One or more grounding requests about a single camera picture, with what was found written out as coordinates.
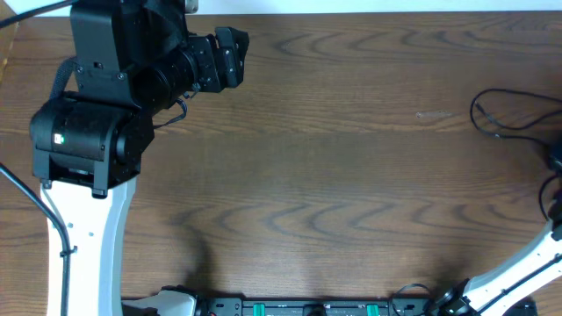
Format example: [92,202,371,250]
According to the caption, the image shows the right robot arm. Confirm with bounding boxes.
[427,140,561,316]

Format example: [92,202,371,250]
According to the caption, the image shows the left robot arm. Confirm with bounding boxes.
[30,1,249,315]

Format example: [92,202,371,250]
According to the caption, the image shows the thin black cable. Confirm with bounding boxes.
[469,88,562,148]

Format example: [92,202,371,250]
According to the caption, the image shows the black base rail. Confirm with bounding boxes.
[122,284,537,316]

